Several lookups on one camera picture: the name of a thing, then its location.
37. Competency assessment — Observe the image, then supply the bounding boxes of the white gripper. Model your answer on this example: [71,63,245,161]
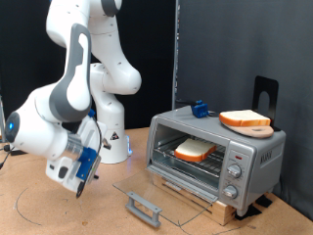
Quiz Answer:
[44,116,112,194]

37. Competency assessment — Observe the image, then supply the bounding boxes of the white bread slice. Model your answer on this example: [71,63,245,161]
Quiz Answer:
[218,109,272,128]
[173,137,218,164]

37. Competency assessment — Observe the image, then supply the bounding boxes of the metal spatula with blue grip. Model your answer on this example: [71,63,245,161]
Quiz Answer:
[175,98,219,119]

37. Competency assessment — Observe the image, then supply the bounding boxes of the silver oven knob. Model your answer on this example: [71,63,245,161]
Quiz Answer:
[222,184,239,200]
[227,163,243,179]

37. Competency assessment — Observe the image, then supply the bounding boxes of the silver toaster oven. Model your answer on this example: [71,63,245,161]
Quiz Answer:
[145,105,288,217]

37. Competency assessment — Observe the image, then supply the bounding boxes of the white box with black button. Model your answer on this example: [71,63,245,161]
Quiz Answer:
[9,149,29,157]

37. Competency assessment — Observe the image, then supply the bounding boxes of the wooden slatted block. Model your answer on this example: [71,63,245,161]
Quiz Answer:
[152,171,238,227]

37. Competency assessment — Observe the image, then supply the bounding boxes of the tall metal pole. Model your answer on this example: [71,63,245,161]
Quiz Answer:
[171,0,181,111]

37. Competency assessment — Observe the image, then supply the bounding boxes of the black curtain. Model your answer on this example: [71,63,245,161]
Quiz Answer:
[0,0,177,142]

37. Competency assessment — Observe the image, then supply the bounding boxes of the black foam pad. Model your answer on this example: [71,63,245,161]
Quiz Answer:
[234,204,263,221]
[255,194,274,209]

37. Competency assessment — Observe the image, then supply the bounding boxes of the round wooden cutting board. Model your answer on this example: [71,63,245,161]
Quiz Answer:
[224,122,275,139]

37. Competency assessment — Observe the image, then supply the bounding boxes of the grey curtain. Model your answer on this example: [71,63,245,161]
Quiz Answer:
[177,0,313,221]

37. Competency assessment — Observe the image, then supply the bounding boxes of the black metal bookend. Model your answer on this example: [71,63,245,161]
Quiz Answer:
[252,75,282,132]

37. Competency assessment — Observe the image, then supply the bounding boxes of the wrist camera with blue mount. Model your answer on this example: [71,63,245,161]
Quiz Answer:
[75,146,103,182]

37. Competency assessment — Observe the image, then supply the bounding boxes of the black camera cable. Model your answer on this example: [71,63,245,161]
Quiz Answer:
[75,116,103,200]

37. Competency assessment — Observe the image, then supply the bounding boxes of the long black cable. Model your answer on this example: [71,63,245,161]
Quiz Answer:
[0,145,16,170]

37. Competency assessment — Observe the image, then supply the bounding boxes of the wire oven rack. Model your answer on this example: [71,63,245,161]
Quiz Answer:
[152,134,227,180]

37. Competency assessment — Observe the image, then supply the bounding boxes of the short metal post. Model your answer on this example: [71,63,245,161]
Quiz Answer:
[0,94,8,144]

